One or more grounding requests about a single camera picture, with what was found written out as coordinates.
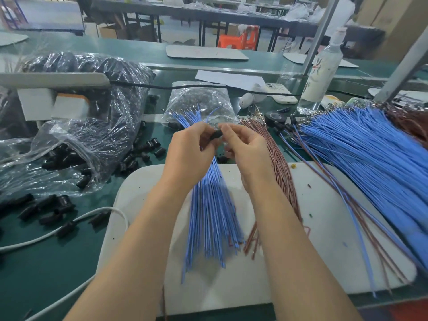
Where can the long black-frame table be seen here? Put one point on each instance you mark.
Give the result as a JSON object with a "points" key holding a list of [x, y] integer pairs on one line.
{"points": [[200, 15]]}

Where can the white orange charger adapter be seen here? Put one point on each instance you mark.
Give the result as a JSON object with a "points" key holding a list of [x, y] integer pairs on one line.
{"points": [[70, 107]]}

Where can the person's left hand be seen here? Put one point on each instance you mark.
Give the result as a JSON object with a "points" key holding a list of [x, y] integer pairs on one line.
{"points": [[187, 157]]}

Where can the white flat tray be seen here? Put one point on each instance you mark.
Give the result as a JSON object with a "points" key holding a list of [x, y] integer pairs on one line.
{"points": [[297, 59], [12, 38], [207, 52]]}

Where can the blue table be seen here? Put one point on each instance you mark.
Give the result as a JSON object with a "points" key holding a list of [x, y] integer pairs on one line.
{"points": [[47, 16]]}

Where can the slanted metal frame post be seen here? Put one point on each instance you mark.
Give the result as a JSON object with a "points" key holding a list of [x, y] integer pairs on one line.
{"points": [[322, 33]]}

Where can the black tape roll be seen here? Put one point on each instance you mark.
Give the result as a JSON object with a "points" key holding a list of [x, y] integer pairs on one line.
{"points": [[276, 119]]}

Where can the orange plastic stool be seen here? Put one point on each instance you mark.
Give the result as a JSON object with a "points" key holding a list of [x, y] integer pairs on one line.
{"points": [[239, 38]]}

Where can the white paper sheet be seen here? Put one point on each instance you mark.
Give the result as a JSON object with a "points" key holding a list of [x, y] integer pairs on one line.
{"points": [[229, 80]]}

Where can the small black connector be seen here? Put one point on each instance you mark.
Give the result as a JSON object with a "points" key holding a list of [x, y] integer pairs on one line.
{"points": [[215, 135]]}

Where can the white flat device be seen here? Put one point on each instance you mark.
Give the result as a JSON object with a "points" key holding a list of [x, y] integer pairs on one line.
{"points": [[279, 93]]}

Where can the pile of black plastic caps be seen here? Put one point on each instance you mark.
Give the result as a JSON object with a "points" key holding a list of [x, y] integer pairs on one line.
{"points": [[47, 210]]}

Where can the small clear plastic bag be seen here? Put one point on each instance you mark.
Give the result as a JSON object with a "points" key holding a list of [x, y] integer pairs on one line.
{"points": [[199, 100]]}

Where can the white spray bottle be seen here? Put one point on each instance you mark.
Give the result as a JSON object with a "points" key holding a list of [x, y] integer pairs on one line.
{"points": [[322, 70]]}

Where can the orange plastic crate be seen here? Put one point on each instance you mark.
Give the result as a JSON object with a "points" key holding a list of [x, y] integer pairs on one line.
{"points": [[409, 309]]}

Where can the white computer mouse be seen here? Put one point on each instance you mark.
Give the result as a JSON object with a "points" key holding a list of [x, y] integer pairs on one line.
{"points": [[247, 100]]}

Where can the person's left forearm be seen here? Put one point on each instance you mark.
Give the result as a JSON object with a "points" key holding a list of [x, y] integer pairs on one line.
{"points": [[127, 264]]}

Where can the large clear plastic bag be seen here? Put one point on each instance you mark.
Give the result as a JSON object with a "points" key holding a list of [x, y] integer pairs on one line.
{"points": [[113, 110]]}

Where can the short metal frame post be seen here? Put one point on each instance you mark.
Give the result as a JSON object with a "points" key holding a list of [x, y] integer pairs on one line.
{"points": [[401, 70]]}

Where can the person's right hand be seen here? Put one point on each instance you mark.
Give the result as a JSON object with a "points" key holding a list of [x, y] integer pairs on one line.
{"points": [[251, 153]]}

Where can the white work board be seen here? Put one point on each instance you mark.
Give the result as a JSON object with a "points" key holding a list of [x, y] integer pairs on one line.
{"points": [[334, 264]]}

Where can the white paper stack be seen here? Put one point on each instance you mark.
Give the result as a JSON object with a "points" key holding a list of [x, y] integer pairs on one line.
{"points": [[401, 95]]}

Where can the cardboard boxes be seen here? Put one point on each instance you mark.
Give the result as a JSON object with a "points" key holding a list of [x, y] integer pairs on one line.
{"points": [[394, 20]]}

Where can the person's right forearm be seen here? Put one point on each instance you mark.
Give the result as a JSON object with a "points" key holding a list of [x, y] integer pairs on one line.
{"points": [[301, 264]]}

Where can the white power strip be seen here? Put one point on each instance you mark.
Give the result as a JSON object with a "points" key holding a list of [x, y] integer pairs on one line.
{"points": [[53, 80]]}

